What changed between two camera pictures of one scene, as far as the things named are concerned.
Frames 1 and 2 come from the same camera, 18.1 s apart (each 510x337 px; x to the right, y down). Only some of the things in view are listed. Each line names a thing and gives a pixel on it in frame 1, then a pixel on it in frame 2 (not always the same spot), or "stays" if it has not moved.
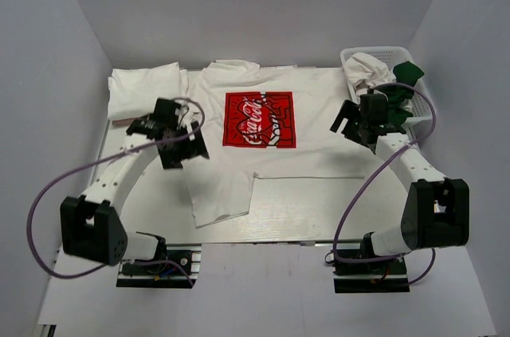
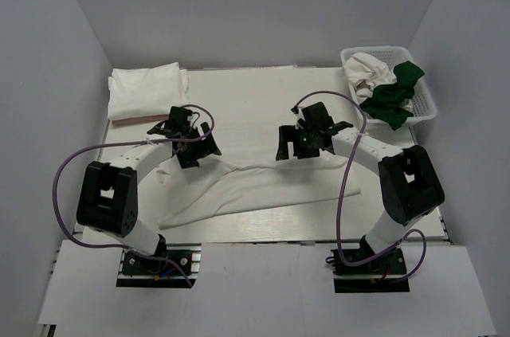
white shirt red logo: [272, 123] to [220, 187]
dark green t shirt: [404, 72] stays
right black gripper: [347, 110] to [288, 134]
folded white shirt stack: [135, 92] stays
